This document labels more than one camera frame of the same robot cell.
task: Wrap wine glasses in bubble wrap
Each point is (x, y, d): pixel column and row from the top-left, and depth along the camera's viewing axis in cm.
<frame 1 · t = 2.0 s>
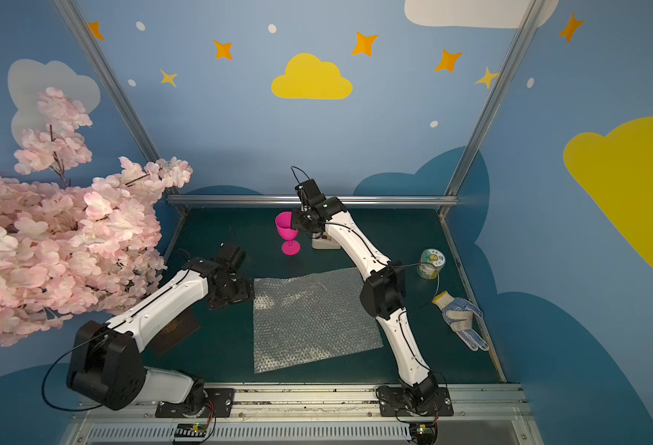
left hand: (241, 294, 86), fingers open
right hand: (300, 219, 92), fingers open
pink plastic wine glass: (284, 222, 100), point 15 cm above the table
clear bubble wrap sheet: (309, 319, 92), on the table
white tape dispenser: (324, 241, 110), point 3 cm above the table

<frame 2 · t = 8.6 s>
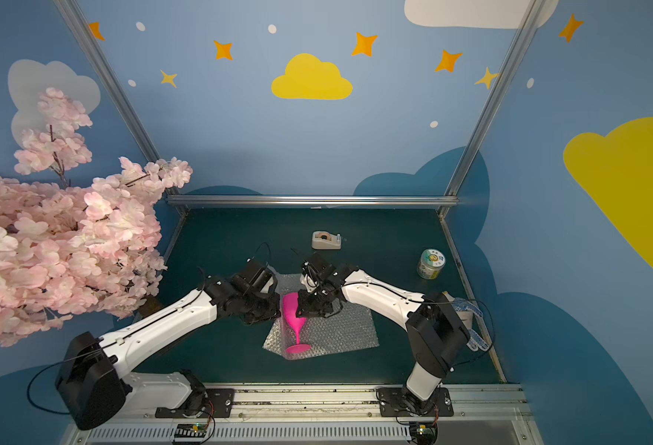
left hand: (283, 310, 80), fingers closed
right hand: (302, 311, 82), fingers open
pink plastic wine glass: (290, 307, 86), point 8 cm above the table
clear bubble wrap sheet: (349, 329, 90), on the table
the other named things where they were.

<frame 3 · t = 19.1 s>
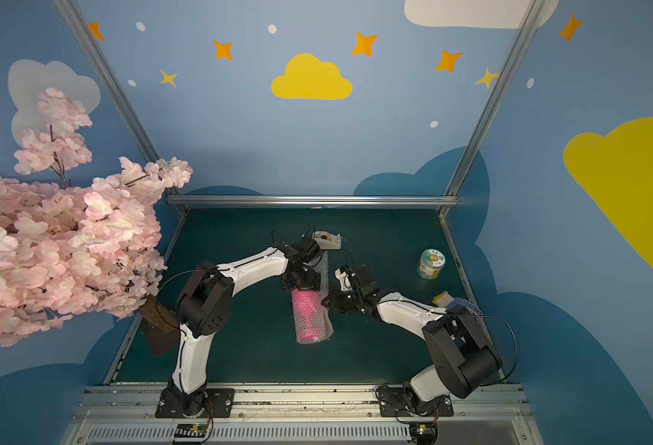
left hand: (309, 284, 95), fingers open
right hand: (325, 299, 87), fingers closed
pink plastic wine glass: (304, 300, 88), point 8 cm above the table
clear bubble wrap sheet: (321, 318, 85), point 7 cm above the table
the other named things where they were.

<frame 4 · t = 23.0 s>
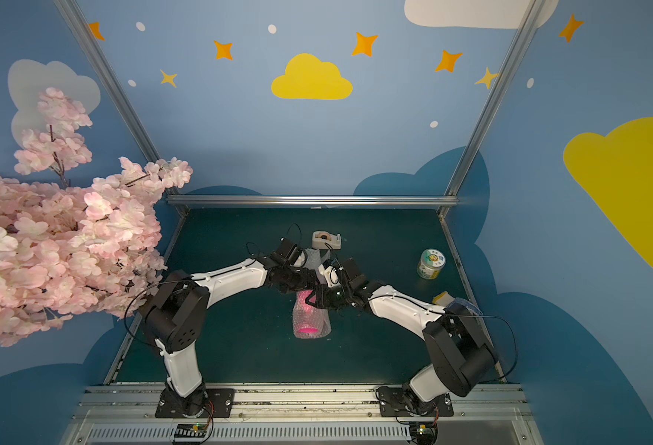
left hand: (312, 282, 93), fingers open
right hand: (314, 298, 85), fingers open
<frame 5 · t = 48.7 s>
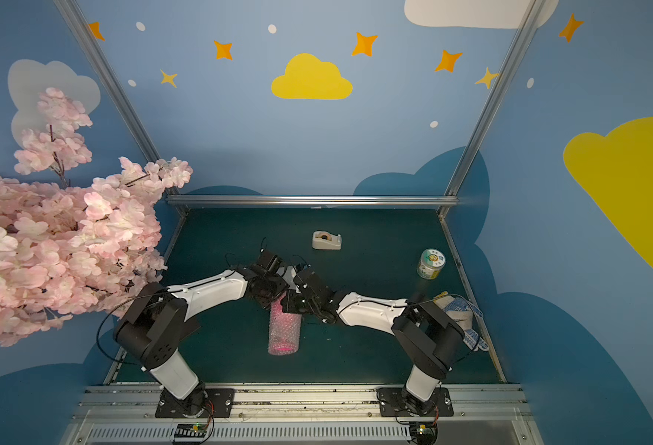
left hand: (287, 288, 93), fingers open
right hand: (282, 299, 84), fingers closed
pink plastic wine glass: (284, 330, 81), point 9 cm above the table
clear bubble wrap sheet: (285, 329, 81), point 8 cm above the table
the other named things where they were.

